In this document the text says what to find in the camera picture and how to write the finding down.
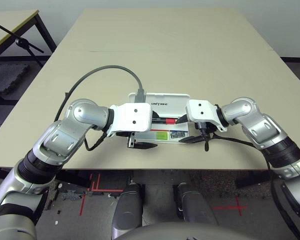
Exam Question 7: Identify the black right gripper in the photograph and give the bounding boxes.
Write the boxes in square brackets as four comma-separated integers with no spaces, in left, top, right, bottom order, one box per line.
[174,114,218,144]

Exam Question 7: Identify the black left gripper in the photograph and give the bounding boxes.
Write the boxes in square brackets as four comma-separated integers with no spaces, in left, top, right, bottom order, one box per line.
[116,111,161,150]

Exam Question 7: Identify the green capped pale highlighter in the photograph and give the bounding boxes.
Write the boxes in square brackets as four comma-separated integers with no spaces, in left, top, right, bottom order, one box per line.
[149,131,169,141]

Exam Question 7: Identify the black marker with red cap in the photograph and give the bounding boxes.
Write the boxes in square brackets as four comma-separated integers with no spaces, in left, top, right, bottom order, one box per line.
[151,118,177,126]

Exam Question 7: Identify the white plastic pencil case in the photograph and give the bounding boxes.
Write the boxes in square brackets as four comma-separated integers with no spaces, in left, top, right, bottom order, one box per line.
[127,91,192,146]

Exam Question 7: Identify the grey robot right leg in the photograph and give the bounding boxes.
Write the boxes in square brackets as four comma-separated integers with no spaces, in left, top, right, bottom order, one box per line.
[173,181,218,226]

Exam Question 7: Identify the grey robot leg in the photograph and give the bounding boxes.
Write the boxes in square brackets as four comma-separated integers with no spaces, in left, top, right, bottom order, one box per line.
[113,182,145,230]
[173,181,218,226]

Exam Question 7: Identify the red tape corner lines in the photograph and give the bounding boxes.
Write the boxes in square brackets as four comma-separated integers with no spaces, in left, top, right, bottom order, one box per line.
[79,172,124,216]

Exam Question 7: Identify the grey robot left leg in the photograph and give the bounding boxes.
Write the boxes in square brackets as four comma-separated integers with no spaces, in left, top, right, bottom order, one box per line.
[113,182,145,230]

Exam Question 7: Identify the red tape cross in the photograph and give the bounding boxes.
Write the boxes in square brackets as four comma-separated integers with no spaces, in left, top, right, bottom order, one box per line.
[212,195,248,216]

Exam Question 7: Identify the grey robot torso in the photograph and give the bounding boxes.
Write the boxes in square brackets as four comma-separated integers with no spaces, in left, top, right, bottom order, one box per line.
[112,221,243,240]

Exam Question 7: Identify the dark grey foam mat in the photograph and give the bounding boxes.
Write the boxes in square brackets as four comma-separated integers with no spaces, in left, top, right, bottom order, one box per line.
[0,61,31,95]

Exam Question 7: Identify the black tripod stand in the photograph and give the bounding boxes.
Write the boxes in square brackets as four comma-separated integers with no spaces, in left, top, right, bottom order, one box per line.
[0,19,45,67]

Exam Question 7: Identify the beige side table black legs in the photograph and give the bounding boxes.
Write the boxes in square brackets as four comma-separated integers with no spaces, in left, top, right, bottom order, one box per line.
[0,9,58,101]

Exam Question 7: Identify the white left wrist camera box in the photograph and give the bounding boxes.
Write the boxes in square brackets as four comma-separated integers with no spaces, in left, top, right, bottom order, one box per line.
[106,102,153,138]

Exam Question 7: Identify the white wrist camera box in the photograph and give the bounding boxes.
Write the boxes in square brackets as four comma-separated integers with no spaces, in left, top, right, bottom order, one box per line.
[106,102,153,138]
[185,99,227,133]

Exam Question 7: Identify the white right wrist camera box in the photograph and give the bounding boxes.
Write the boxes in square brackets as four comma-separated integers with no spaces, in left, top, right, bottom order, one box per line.
[185,99,227,133]

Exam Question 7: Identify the thick black left camera cable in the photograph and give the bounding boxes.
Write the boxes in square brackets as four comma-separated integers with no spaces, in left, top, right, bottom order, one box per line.
[53,65,147,123]

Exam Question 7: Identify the thin black left gripper cable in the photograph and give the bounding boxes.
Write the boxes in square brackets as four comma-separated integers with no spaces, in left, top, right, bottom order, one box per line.
[83,129,108,152]

